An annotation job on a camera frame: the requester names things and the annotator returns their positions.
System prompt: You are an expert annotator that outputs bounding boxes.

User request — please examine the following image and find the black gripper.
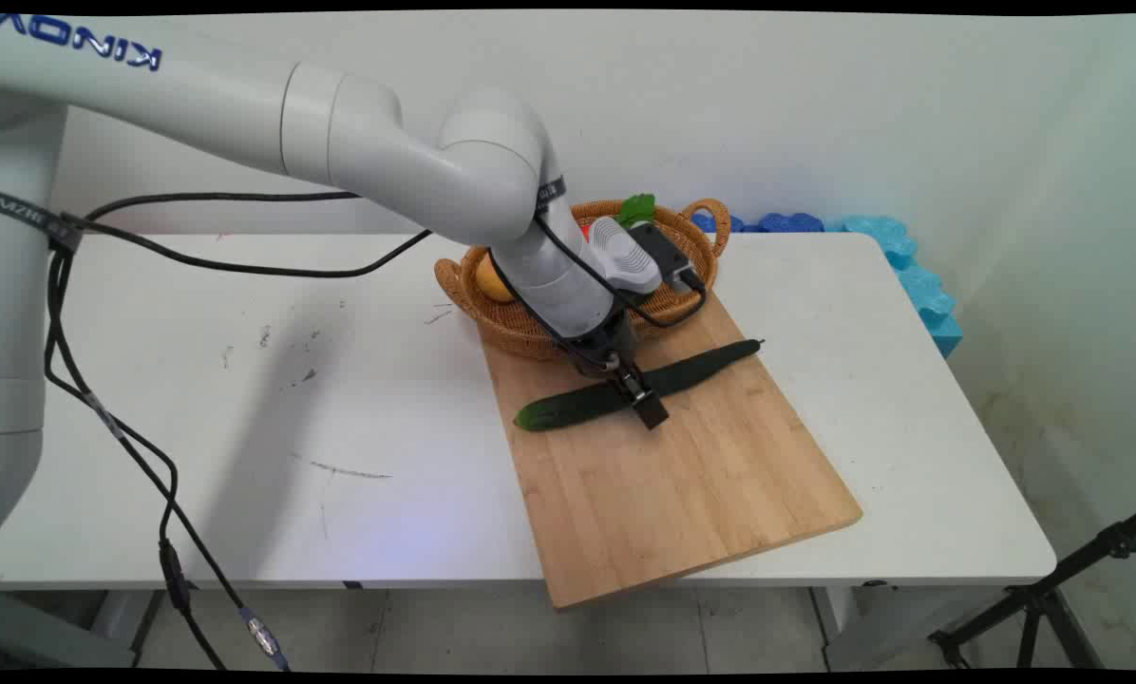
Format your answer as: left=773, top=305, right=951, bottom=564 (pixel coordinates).
left=566, top=317, right=671, bottom=431

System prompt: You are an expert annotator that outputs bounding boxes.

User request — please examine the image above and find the dark green cucumber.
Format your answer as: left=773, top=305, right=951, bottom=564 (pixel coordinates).
left=514, top=339, right=766, bottom=434

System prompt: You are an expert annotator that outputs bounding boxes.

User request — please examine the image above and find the bamboo cutting board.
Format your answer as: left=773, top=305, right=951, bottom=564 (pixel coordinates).
left=481, top=290, right=864, bottom=612

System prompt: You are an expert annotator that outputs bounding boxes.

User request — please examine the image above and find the woven wicker basket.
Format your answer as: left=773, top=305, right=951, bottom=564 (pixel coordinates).
left=434, top=198, right=732, bottom=363

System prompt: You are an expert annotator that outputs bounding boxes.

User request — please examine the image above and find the toy peach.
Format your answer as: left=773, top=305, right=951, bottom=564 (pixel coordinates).
left=475, top=248, right=518, bottom=305

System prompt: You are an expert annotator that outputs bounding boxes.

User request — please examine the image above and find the dark blue foam piece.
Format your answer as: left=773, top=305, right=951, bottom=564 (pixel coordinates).
left=690, top=210, right=827, bottom=235

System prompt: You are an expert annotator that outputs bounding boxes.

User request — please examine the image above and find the light blue foam piece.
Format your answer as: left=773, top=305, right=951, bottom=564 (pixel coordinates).
left=823, top=215, right=965, bottom=359

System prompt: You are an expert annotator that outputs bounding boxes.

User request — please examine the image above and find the white table leg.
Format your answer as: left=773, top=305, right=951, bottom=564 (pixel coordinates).
left=808, top=583, right=920, bottom=672

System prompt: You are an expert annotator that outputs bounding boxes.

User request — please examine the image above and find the black tripod stand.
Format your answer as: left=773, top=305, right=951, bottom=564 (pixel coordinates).
left=927, top=507, right=1136, bottom=672

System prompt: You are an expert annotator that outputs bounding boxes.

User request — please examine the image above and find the grey table base frame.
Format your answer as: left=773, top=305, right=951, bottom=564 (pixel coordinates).
left=0, top=589, right=162, bottom=670

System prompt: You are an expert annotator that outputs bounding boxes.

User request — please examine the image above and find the black velcro strap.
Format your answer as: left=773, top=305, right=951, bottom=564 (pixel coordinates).
left=0, top=188, right=83, bottom=254

